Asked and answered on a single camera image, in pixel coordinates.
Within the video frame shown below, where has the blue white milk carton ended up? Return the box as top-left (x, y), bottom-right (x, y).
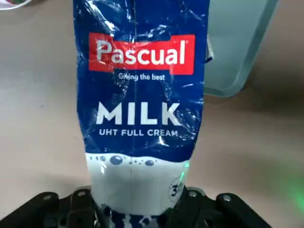
top-left (72, 0), bottom-right (216, 228)

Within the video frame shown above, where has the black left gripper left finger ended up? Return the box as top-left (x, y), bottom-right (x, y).
top-left (0, 186), bottom-right (105, 228)

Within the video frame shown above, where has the teal rectangular tray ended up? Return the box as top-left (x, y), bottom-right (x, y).
top-left (203, 0), bottom-right (281, 98)

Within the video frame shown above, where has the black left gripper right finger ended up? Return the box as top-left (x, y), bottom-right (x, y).
top-left (166, 187), bottom-right (276, 228)

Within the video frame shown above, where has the white strawberry plate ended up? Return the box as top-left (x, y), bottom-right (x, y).
top-left (0, 0), bottom-right (33, 10)

